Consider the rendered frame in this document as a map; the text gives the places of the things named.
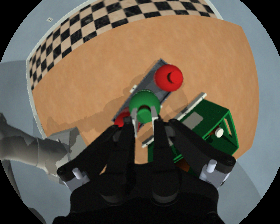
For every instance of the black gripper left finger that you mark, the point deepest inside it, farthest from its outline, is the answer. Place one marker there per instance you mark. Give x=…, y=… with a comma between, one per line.
x=93, y=159

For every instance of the green bottle with light green label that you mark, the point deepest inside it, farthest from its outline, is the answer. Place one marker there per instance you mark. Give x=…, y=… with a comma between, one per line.
x=143, y=99

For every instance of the red bottle with pink label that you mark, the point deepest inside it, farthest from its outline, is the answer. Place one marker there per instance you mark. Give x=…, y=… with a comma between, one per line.
x=119, y=119
x=164, y=79

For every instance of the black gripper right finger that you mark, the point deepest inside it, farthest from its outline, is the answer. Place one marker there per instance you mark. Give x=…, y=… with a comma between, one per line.
x=210, y=164

